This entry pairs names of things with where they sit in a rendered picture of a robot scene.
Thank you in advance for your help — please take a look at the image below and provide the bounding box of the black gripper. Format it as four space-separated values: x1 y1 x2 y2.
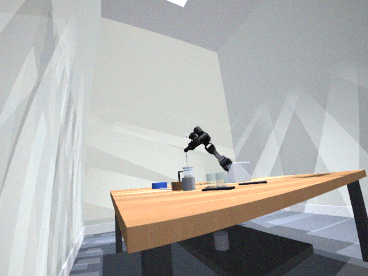
185 136 204 151

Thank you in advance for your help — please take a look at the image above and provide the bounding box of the french press coffee maker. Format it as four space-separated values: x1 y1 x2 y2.
178 149 193 181

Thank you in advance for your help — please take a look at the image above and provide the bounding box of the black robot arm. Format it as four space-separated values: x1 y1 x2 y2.
189 126 233 171

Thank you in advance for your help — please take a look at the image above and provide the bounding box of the blue short cylinder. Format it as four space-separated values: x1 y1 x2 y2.
152 182 167 190

